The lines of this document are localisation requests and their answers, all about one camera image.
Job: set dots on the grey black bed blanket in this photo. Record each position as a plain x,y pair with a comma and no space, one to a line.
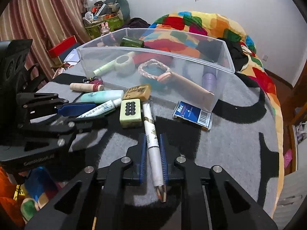
101,147

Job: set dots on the white ointment tube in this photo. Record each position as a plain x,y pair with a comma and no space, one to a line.
102,109

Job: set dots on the grey plush toy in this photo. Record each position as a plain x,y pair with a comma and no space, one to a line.
120,8

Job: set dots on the black clothing pile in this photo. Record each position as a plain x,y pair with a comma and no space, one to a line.
239,58

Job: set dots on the purple cylinder bottle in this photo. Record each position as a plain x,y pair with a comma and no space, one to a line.
209,79

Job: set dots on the mahjong tile with black dots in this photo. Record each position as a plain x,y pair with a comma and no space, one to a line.
130,113

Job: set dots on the rabbit figurine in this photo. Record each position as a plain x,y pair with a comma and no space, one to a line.
104,28

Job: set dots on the striped brown curtain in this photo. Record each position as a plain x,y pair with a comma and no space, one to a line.
47,23

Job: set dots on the clear tape roll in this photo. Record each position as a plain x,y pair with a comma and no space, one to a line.
124,65

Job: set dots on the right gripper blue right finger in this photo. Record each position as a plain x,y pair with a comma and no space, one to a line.
164,161

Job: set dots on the colourful patchwork quilt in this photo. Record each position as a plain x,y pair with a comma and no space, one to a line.
247,133

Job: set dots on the teal lotion bottle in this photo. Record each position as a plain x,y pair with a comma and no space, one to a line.
100,97

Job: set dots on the clear plastic storage bin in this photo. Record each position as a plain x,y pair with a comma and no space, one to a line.
165,51

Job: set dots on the green box of clutter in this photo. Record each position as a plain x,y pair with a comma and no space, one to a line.
99,28

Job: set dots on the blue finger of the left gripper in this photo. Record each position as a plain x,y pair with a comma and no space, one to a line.
74,109

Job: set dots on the dark green glass jar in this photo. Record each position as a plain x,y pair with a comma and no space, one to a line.
131,42

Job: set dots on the beige lipstick tube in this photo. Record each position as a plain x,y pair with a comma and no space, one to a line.
85,87

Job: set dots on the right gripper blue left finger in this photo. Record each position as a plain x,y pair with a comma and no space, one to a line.
143,160

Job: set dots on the tan AB eraser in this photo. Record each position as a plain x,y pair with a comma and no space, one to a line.
141,92

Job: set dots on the light green tube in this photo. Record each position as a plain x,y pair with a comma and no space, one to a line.
110,66

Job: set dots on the red box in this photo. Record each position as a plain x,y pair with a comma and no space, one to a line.
62,46

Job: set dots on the white pen with gold band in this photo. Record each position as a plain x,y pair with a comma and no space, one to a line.
154,152

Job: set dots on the tan wooden stick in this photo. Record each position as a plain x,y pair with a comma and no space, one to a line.
192,92

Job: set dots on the blue Max staples box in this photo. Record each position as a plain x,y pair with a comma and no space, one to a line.
193,114

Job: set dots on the dark maroon garment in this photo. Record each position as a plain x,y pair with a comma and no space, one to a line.
136,23

